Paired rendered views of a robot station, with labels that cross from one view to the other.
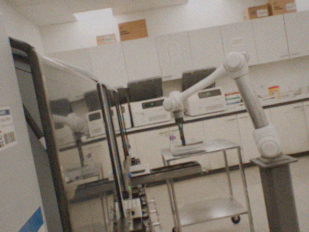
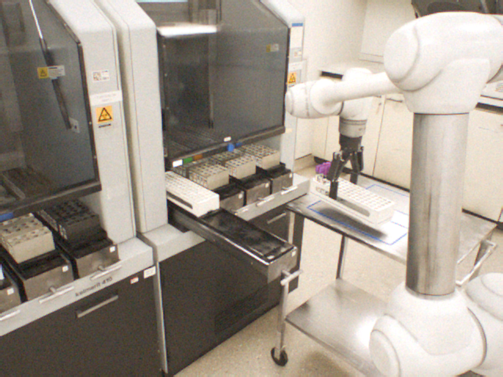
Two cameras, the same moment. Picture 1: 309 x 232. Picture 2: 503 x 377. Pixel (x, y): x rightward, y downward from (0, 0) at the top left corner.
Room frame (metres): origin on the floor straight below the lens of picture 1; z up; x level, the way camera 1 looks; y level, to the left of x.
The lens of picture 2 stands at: (1.28, -1.01, 1.57)
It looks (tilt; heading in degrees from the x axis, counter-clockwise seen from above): 27 degrees down; 48
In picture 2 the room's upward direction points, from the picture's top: 2 degrees clockwise
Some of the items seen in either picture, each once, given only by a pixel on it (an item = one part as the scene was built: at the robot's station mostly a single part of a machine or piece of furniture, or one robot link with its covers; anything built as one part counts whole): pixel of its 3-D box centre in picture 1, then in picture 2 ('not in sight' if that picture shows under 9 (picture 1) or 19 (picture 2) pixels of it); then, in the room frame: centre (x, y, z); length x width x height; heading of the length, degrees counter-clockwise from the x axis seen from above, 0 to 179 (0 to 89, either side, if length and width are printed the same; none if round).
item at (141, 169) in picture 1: (128, 173); (183, 193); (2.07, 0.25, 0.83); 0.30 x 0.10 x 0.06; 94
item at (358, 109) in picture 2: (175, 100); (353, 93); (2.43, -0.19, 1.25); 0.13 x 0.11 x 0.16; 159
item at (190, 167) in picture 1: (154, 175); (214, 224); (2.08, 0.07, 0.78); 0.73 x 0.14 x 0.09; 94
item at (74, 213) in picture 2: not in sight; (72, 220); (1.66, 0.27, 0.85); 0.12 x 0.02 x 0.06; 4
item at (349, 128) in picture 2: (178, 114); (352, 126); (2.44, -0.20, 1.14); 0.09 x 0.09 x 0.06
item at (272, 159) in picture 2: not in sight; (269, 160); (2.52, 0.26, 0.85); 0.12 x 0.02 x 0.06; 3
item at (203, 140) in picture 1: (187, 143); (350, 198); (2.44, -0.23, 0.89); 0.30 x 0.10 x 0.06; 89
